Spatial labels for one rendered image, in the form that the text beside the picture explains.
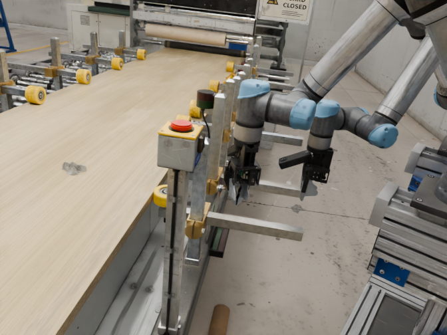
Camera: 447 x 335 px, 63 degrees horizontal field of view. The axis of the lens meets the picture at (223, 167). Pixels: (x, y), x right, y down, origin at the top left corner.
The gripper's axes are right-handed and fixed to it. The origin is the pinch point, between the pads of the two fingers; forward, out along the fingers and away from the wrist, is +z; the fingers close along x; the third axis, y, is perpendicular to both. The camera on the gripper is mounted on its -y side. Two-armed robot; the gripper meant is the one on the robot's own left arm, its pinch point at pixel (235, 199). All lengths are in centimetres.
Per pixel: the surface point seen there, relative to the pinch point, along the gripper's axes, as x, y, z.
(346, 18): 465, -802, -32
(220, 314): 10, -32, 83
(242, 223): 1.9, 3.3, 6.1
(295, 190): 25.5, -14.7, 5.4
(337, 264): 94, -71, 91
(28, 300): -48, 34, 1
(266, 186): 16.1, -18.2, 5.7
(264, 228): 8.1, 5.5, 6.6
